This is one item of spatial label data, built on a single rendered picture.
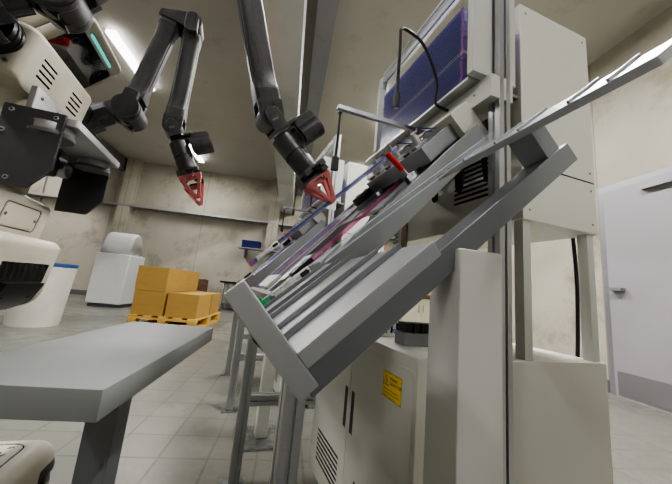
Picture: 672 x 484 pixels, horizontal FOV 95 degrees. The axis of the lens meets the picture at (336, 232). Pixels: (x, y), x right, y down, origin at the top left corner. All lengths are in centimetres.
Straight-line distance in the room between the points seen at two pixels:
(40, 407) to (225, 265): 880
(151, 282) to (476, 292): 489
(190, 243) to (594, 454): 918
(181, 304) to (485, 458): 472
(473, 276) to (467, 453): 18
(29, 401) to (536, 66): 139
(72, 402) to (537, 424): 97
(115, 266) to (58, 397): 699
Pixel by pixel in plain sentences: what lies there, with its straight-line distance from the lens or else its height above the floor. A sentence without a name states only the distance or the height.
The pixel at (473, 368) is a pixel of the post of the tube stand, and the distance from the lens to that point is 40.
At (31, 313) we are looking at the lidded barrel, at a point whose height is 16.
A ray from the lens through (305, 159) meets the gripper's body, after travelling 76.
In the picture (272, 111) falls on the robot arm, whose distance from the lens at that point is 77.
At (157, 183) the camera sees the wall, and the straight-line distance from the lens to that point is 1027.
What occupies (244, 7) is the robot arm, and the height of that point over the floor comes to 135.
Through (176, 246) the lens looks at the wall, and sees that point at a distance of 968.
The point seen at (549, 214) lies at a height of 103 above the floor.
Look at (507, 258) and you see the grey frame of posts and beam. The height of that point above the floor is 87.
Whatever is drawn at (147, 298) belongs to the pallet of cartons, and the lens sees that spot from 513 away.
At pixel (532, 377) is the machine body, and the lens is 101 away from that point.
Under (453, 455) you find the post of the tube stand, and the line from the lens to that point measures 41.
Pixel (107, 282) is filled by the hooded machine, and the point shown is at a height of 47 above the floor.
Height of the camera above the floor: 75
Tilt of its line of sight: 11 degrees up
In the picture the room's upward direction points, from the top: 6 degrees clockwise
